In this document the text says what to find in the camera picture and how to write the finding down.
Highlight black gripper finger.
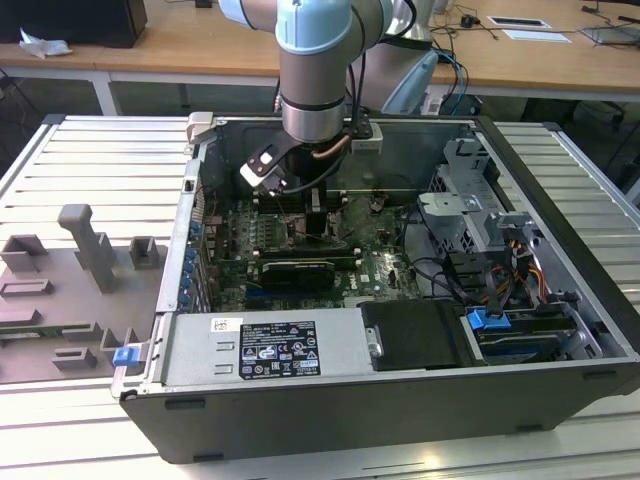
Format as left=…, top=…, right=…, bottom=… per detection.
left=307, top=188, right=330, bottom=241

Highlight metal CPU socket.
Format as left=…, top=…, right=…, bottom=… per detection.
left=285, top=213, right=347, bottom=252

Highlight black graphics card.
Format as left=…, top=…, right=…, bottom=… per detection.
left=259, top=257, right=336, bottom=292

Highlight green motherboard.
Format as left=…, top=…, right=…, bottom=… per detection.
left=199, top=192, right=426, bottom=311

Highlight grey plastic case latch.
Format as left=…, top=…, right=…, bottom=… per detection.
left=184, top=111, right=217, bottom=147

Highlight metal disk bay cage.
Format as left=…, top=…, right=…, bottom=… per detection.
left=416, top=135, right=546, bottom=264

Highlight black plastic shroud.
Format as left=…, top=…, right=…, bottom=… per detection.
left=358, top=298, right=475, bottom=373

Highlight grey power supply unit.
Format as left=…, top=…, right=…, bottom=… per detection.
left=158, top=305, right=377, bottom=389

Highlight wooden desk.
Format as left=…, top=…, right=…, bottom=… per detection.
left=0, top=0, right=640, bottom=117

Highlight black grey PC case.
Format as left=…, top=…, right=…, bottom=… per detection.
left=112, top=112, right=640, bottom=464

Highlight hard disk in blue carrier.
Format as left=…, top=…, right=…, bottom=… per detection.
left=462, top=307, right=576, bottom=365

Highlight blue plastic tab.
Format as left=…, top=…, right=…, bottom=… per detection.
left=113, top=347, right=140, bottom=370

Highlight grey parts rack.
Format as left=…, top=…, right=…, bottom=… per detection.
left=0, top=203, right=170, bottom=386

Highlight white paper sheet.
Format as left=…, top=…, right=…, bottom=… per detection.
left=501, top=28, right=577, bottom=45

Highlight white crumpled paper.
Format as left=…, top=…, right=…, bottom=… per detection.
left=18, top=27, right=74, bottom=59

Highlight green RAM stick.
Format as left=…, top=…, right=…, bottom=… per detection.
left=0, top=325, right=97, bottom=338

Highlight black office chair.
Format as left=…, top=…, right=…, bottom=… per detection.
left=607, top=99, right=640, bottom=201

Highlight clear plastic tray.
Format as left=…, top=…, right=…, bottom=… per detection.
left=578, top=20, right=640, bottom=50

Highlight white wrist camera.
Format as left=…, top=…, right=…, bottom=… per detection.
left=238, top=143, right=289, bottom=198
left=348, top=123, right=385, bottom=154

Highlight thick black cable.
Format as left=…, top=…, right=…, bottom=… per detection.
left=402, top=209, right=474, bottom=307

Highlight blue cable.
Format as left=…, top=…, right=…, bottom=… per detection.
left=438, top=47, right=471, bottom=109

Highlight black flat data wire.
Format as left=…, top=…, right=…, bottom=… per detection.
left=482, top=262, right=507, bottom=321

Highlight yellow red power wires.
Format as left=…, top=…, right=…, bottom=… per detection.
left=504, top=238, right=549, bottom=304

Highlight desk cable outlet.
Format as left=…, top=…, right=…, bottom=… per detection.
left=487, top=14, right=550, bottom=29

